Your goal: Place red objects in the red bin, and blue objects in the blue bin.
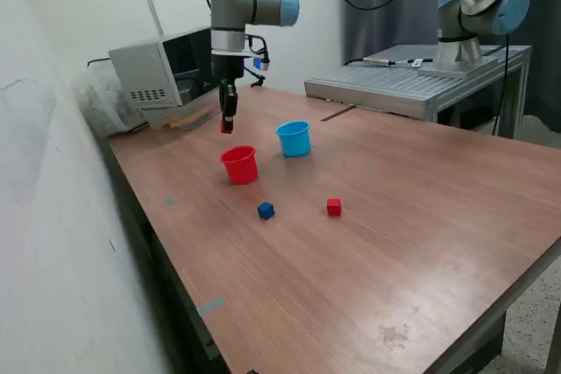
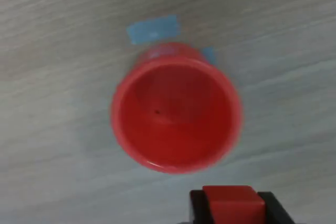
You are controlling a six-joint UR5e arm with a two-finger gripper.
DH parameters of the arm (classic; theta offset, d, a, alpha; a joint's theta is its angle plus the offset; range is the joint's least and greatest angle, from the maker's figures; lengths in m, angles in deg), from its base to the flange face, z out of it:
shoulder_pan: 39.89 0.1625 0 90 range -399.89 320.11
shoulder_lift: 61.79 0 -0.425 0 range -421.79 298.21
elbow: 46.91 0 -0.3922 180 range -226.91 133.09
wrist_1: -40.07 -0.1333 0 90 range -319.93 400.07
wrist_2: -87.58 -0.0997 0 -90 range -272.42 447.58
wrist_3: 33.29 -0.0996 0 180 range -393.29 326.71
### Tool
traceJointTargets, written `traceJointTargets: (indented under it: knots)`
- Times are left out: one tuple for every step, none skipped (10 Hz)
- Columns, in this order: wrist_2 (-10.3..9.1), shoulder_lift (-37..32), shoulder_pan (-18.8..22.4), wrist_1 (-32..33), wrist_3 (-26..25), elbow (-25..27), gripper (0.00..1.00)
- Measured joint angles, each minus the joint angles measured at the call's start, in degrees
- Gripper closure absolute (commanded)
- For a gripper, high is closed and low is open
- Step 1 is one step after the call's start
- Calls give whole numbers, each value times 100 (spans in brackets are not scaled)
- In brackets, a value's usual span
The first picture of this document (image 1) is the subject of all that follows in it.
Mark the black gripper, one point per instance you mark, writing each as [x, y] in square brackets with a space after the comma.
[228, 67]

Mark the red cube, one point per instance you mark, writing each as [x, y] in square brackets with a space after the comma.
[225, 128]
[334, 207]

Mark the blue cube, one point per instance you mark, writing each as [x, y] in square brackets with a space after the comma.
[265, 211]

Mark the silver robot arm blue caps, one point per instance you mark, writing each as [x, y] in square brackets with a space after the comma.
[228, 15]

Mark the clear plastic stand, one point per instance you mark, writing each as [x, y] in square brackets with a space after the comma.
[197, 107]

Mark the light wooden strip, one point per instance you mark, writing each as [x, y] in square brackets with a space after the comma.
[184, 121]

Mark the red plastic cup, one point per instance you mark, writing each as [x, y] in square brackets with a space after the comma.
[239, 168]

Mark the blue plastic cup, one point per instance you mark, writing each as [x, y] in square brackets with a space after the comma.
[293, 142]

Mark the grey microwave oven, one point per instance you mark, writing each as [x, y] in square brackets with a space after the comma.
[140, 72]

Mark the thin white rod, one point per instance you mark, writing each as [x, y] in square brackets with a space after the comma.
[155, 17]

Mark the dark flat strip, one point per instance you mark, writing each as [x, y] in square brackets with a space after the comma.
[337, 113]

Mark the clear plastic bag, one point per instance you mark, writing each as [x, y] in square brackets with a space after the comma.
[101, 102]

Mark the aluminium profile table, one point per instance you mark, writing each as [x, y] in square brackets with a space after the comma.
[385, 85]

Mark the white warning tag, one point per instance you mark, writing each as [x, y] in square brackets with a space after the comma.
[418, 62]

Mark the large grey tape strip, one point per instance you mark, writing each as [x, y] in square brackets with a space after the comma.
[211, 306]

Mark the aluminium robot mounting plate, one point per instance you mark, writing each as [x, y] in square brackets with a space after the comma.
[456, 68]

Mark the dark grey curtain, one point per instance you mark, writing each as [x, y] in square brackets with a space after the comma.
[545, 85]

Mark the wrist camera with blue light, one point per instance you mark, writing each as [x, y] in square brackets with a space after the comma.
[261, 64]

